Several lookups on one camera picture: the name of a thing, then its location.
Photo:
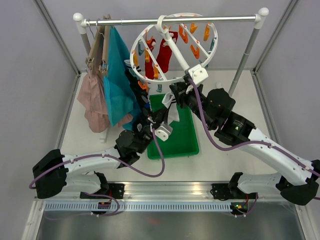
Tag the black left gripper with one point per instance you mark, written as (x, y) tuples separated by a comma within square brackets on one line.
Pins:
[(158, 117)]

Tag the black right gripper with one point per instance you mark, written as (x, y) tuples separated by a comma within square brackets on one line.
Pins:
[(182, 91)]

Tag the black sock with blue pattern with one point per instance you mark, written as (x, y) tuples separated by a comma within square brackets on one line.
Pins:
[(143, 107)]

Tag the red christmas sock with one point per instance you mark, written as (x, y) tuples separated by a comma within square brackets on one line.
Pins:
[(149, 70), (164, 56)]

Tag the white round clip hanger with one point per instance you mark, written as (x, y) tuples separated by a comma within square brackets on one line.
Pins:
[(185, 30)]

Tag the white sock with black stripes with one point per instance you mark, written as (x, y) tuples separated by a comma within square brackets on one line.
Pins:
[(128, 65)]

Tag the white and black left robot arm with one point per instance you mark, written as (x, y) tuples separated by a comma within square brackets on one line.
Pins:
[(67, 175)]

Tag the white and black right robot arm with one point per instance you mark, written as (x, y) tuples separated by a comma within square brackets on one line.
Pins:
[(295, 179)]

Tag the beige clothes hanger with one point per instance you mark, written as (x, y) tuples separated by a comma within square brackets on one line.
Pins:
[(98, 55)]

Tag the green plastic tray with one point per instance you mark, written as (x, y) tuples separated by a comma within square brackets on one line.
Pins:
[(183, 140)]

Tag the teal hanging garment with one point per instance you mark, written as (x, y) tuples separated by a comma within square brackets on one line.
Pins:
[(122, 106)]

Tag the orange peg on crossbar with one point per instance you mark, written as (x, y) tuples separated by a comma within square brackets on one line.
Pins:
[(195, 51)]

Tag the pink hanging garment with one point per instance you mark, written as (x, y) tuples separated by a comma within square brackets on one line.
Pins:
[(91, 96)]

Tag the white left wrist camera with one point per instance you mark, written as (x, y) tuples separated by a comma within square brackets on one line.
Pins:
[(163, 131)]

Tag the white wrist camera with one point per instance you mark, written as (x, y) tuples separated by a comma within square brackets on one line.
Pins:
[(198, 74), (163, 131)]

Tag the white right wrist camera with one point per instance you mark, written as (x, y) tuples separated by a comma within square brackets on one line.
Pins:
[(198, 74)]

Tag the aluminium mounting rail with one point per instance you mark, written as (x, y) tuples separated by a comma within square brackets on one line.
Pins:
[(143, 190)]

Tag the white slotted cable duct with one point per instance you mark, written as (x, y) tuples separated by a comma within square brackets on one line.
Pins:
[(138, 206)]

